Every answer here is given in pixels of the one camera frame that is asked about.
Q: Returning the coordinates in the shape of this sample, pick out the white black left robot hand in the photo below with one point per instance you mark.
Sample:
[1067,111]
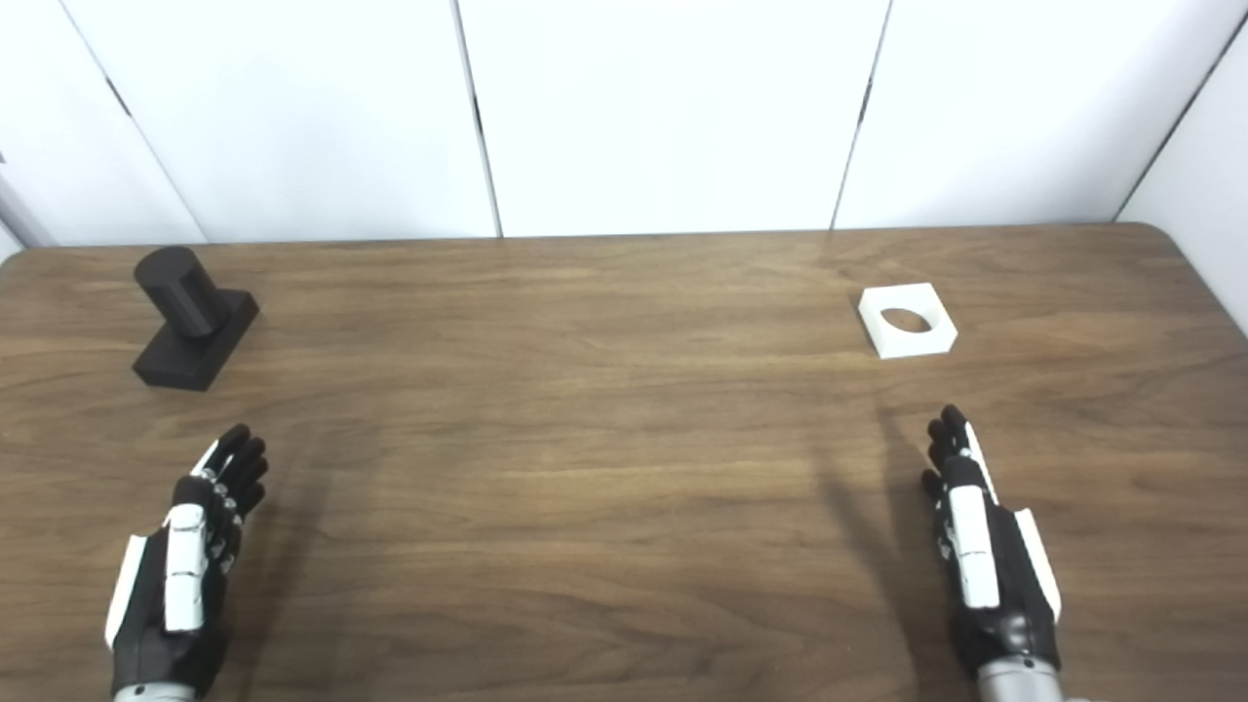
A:
[183,570]

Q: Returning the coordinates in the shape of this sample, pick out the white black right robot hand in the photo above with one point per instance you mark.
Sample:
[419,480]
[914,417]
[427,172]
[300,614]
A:
[975,546]

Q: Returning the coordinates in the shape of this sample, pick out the white square piece with hole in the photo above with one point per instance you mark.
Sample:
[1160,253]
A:
[902,341]

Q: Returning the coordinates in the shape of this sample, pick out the black peg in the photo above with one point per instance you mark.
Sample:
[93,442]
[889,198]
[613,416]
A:
[190,336]

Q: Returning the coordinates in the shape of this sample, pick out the grey wall corner post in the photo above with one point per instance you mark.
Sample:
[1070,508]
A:
[19,210]

